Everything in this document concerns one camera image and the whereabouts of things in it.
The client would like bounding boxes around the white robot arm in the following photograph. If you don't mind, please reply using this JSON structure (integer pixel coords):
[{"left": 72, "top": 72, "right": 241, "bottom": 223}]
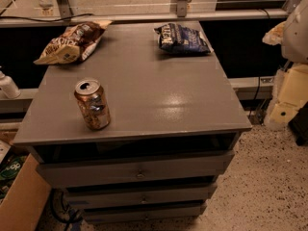
[{"left": 281, "top": 0, "right": 308, "bottom": 64}]

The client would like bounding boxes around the grey drawer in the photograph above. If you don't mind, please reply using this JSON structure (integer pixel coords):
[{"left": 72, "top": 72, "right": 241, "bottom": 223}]
[
  {"left": 65, "top": 182, "right": 218, "bottom": 209},
  {"left": 84, "top": 201, "right": 206, "bottom": 223},
  {"left": 37, "top": 151, "right": 234, "bottom": 188}
]

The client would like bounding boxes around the bottom grey drawer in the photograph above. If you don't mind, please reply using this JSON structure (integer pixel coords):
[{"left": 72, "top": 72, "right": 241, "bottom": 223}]
[{"left": 84, "top": 201, "right": 206, "bottom": 223}]

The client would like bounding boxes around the white plastic bottle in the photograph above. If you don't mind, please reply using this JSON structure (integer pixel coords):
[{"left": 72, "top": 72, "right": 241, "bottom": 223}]
[{"left": 0, "top": 71, "right": 20, "bottom": 99}]

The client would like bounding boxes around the blue chip bag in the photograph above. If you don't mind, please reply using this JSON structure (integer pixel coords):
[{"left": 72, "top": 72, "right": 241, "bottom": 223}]
[{"left": 154, "top": 23, "right": 213, "bottom": 54}]

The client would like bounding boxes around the brown chip bag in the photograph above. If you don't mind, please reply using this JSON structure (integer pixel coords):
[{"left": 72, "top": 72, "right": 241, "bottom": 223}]
[{"left": 34, "top": 20, "right": 112, "bottom": 65}]

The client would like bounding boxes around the green packaged item in box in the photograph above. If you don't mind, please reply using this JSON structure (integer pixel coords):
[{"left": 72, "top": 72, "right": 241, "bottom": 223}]
[{"left": 0, "top": 155, "right": 27, "bottom": 201}]

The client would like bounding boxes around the brown soda can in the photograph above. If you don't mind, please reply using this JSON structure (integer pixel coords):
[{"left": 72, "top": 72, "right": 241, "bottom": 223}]
[{"left": 74, "top": 78, "right": 111, "bottom": 130}]

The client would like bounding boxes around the black cable under cabinet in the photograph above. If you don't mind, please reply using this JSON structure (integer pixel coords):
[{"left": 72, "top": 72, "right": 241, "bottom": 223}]
[{"left": 49, "top": 190, "right": 85, "bottom": 225}]

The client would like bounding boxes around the cardboard box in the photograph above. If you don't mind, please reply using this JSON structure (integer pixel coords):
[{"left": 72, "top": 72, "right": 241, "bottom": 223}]
[{"left": 0, "top": 141, "right": 51, "bottom": 231}]

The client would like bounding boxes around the metal frame rail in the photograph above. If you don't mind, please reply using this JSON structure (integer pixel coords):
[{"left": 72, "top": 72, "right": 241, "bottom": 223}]
[{"left": 0, "top": 9, "right": 289, "bottom": 28}]

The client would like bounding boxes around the top grey drawer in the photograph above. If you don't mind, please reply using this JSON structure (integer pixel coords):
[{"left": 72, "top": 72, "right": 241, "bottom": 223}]
[{"left": 37, "top": 151, "right": 234, "bottom": 188}]

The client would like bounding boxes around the black cable on ledge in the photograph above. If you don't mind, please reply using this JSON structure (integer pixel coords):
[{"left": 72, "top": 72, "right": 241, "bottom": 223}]
[{"left": 0, "top": 13, "right": 94, "bottom": 23}]

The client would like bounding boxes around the grey drawer cabinet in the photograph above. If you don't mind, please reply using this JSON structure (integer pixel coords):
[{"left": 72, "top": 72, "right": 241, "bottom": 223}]
[{"left": 14, "top": 23, "right": 251, "bottom": 217}]

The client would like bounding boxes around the middle grey drawer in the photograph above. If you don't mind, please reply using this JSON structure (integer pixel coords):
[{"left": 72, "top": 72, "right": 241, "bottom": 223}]
[{"left": 65, "top": 182, "right": 218, "bottom": 209}]

